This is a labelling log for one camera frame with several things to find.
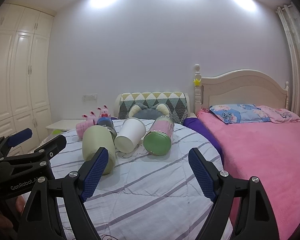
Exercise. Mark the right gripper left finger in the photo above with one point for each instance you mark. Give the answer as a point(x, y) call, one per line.
point(78, 188)

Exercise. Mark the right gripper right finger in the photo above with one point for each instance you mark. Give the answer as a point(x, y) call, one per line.
point(221, 190)

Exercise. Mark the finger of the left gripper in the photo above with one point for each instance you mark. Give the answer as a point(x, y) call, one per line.
point(11, 141)
point(46, 149)

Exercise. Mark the blue black metal cup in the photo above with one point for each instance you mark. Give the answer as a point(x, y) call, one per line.
point(108, 124)

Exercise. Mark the pink ribbed cup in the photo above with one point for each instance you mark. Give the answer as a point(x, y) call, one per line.
point(83, 126)

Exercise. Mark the sage green cup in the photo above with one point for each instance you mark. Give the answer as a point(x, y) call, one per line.
point(94, 138)

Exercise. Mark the white paper cup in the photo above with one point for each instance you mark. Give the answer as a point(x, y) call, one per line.
point(130, 134)

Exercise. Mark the clear pink green cup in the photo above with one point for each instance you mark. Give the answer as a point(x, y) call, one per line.
point(158, 140)

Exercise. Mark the white nightstand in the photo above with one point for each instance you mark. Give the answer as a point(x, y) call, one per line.
point(64, 125)

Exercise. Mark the striped white quilt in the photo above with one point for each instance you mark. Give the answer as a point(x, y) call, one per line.
point(153, 197)

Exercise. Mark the pink bed blanket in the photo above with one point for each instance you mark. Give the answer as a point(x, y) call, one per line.
point(269, 151)

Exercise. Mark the purple blanket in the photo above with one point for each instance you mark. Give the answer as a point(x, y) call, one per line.
point(196, 125)

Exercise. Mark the pink bunny plush right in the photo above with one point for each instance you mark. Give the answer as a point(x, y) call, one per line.
point(104, 112)

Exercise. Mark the blue cartoon pillow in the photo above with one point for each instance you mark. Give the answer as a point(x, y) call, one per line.
point(239, 113)

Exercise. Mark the pink cartoon pillow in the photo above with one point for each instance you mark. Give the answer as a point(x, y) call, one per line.
point(279, 115)

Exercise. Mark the diamond patterned headboard cover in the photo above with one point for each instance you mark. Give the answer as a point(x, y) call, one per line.
point(177, 103)

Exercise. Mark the grey cat ear cushion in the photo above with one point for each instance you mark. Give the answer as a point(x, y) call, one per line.
point(141, 111)

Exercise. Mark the cream wooden headboard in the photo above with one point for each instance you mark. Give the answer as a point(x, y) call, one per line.
point(243, 86)

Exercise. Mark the yellow star sticker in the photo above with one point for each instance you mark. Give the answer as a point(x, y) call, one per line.
point(197, 82)

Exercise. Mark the cream wardrobe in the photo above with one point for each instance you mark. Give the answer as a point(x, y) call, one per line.
point(24, 100)

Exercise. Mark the white curtain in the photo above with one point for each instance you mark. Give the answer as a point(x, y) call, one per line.
point(290, 19)

